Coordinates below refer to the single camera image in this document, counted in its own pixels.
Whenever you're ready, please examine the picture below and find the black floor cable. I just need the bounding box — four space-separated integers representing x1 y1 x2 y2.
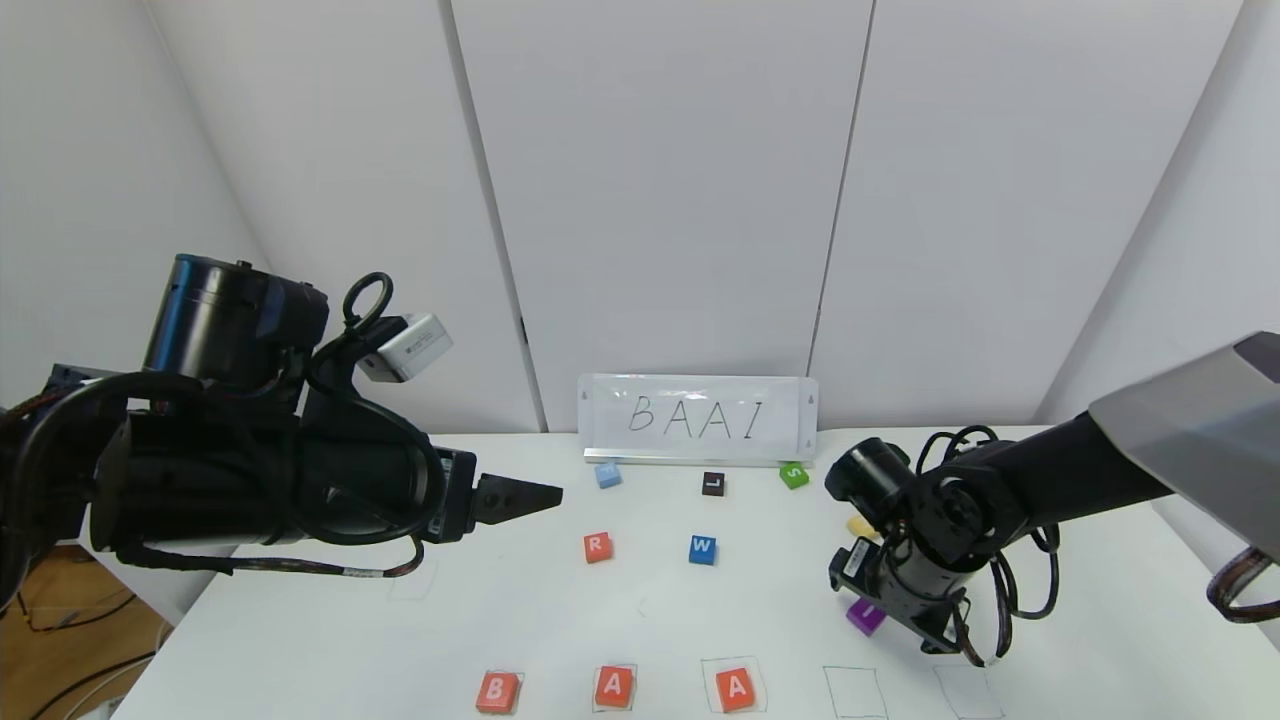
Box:
35 652 159 720
15 595 136 633

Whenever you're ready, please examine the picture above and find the orange letter A block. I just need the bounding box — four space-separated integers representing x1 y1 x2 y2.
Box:
594 664 638 712
714 665 758 714

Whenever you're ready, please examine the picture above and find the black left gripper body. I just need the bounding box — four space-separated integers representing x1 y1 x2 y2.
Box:
405 445 478 545

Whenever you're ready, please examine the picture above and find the orange letter B block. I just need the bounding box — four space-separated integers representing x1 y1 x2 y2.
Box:
475 670 524 715

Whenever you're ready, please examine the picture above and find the clear sign holder BAAI paper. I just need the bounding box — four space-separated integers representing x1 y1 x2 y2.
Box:
577 373 820 467

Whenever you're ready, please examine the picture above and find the braided black left arm cable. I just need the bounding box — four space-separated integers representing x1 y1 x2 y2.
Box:
115 538 426 579

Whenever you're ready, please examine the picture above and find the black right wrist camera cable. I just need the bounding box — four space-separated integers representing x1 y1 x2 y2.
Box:
915 425 1061 667

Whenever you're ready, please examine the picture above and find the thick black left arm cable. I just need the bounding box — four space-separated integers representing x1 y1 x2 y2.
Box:
0 372 206 611

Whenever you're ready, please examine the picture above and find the thin black left wrist cable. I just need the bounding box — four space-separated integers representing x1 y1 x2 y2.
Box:
288 272 447 544

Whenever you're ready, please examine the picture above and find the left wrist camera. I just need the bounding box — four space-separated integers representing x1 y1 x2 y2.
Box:
358 313 454 384

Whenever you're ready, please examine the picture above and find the braided black right arm cable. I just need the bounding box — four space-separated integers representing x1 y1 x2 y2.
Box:
1207 545 1280 626

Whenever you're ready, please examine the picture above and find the braided black arm cable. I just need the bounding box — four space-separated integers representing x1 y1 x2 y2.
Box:
1207 545 1280 626
115 538 426 579

